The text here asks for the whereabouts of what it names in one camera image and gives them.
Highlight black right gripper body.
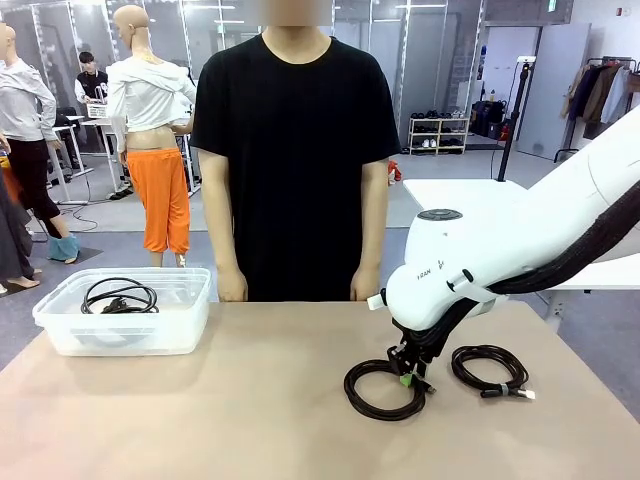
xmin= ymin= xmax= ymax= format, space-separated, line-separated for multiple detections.
xmin=387 ymin=342 xmax=426 ymax=374

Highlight thick black braided USB cable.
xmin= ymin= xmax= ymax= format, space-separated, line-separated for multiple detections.
xmin=343 ymin=359 xmax=436 ymax=422

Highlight thin black USB cable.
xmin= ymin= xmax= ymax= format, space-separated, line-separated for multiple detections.
xmin=451 ymin=344 xmax=537 ymax=401

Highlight person's right forearm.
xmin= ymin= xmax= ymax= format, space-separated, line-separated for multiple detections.
xmin=207 ymin=214 xmax=241 ymax=276

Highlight person's left forearm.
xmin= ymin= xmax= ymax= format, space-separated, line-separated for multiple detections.
xmin=357 ymin=214 xmax=389 ymax=274

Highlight person's left hand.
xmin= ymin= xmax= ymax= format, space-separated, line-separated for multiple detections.
xmin=349 ymin=264 xmax=384 ymax=302

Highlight person's right hand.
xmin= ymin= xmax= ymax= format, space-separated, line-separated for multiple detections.
xmin=218 ymin=267 xmax=250 ymax=303

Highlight white side table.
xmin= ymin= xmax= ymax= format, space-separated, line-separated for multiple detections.
xmin=402 ymin=178 xmax=640 ymax=321

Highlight person in black t-shirt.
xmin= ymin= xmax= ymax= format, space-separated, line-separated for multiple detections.
xmin=189 ymin=0 xmax=401 ymax=302

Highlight wooden shoe rack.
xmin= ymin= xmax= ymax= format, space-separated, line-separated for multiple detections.
xmin=408 ymin=117 xmax=471 ymax=156

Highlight black bags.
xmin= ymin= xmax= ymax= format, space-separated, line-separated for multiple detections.
xmin=469 ymin=99 xmax=506 ymax=140

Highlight black clothes rack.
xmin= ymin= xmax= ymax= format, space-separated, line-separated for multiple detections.
xmin=553 ymin=56 xmax=640 ymax=164

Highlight clear plastic storage bin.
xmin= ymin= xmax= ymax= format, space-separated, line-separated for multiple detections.
xmin=32 ymin=267 xmax=213 ymax=357

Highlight orange cropped pants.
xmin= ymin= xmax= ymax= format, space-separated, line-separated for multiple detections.
xmin=127 ymin=147 xmax=192 ymax=254

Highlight grey partition panel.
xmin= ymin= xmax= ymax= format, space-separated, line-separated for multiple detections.
xmin=517 ymin=23 xmax=591 ymax=161

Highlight brown coat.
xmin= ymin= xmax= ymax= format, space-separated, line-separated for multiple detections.
xmin=582 ymin=64 xmax=621 ymax=124

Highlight light blue jacket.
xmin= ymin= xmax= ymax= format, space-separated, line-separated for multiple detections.
xmin=599 ymin=66 xmax=632 ymax=126

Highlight teal foot cover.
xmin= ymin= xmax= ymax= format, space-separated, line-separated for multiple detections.
xmin=47 ymin=233 xmax=81 ymax=262

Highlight white hooded top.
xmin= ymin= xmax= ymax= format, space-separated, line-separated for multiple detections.
xmin=105 ymin=55 xmax=199 ymax=154

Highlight white standing desk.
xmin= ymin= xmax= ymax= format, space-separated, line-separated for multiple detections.
xmin=47 ymin=113 xmax=97 ymax=205

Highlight dark grey draped garment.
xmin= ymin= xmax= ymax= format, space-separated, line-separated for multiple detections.
xmin=0 ymin=169 xmax=36 ymax=281

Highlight bystander in varsity jacket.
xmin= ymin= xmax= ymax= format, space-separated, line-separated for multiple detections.
xmin=74 ymin=51 xmax=110 ymax=119

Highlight mannequin in grey shirt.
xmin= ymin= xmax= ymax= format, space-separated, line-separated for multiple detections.
xmin=0 ymin=22 xmax=81 ymax=261

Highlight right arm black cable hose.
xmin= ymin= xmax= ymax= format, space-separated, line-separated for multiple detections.
xmin=399 ymin=179 xmax=640 ymax=364

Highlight black camera pole stand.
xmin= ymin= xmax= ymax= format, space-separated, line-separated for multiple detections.
xmin=497 ymin=56 xmax=536 ymax=182

